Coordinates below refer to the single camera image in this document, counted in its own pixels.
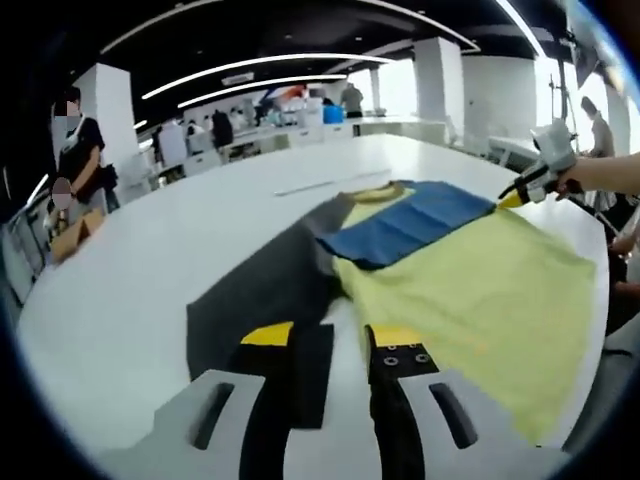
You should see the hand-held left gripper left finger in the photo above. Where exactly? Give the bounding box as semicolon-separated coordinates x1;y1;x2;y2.
103;321;297;480

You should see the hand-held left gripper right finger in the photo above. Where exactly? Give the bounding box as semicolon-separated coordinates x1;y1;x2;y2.
363;323;584;480

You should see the yellow blue grey garment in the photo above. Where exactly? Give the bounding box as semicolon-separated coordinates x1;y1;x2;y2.
185;179;599;447

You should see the person's right hand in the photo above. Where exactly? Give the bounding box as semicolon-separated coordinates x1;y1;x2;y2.
553;166;587;202

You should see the white side desk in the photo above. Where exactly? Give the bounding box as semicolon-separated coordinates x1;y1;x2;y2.
487;134;541;166

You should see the black light stand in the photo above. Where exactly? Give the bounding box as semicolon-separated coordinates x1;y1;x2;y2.
549;24;602;136

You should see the ceiling light strip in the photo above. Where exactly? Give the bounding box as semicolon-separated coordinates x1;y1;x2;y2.
178;74;348;109
494;0;546;56
141;52;397;100

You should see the white cabinet row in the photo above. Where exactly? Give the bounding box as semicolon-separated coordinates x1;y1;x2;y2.
144;117;451;181

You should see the brown cardboard box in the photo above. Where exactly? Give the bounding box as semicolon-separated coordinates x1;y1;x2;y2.
51;208;106;262

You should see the white upright panel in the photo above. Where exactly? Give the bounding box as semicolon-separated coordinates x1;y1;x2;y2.
158;122;189;166

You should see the red blue wall graphic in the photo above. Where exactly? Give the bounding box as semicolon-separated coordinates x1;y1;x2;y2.
259;84;309;109

